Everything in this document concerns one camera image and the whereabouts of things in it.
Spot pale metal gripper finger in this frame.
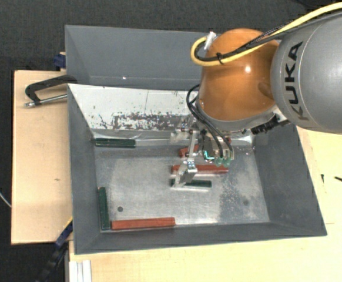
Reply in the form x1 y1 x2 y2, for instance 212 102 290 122
171 159 190 187
183 160 199 186

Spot dark green flat block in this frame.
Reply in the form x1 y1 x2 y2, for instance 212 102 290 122
98 186 111 231
169 179 213 188
94 137 137 149

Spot grey metal bin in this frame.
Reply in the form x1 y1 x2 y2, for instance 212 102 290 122
64 24 328 255

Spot pale wood board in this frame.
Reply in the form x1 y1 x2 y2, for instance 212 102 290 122
11 70 73 246

